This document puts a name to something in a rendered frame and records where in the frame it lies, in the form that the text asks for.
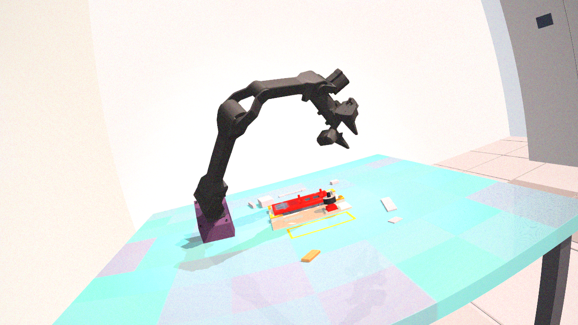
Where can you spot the black and white wheel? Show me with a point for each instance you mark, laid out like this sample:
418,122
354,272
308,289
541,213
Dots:
330,200

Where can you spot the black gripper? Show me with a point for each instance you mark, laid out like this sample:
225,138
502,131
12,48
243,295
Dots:
331,135

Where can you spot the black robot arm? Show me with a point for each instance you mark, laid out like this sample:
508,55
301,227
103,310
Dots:
233,120

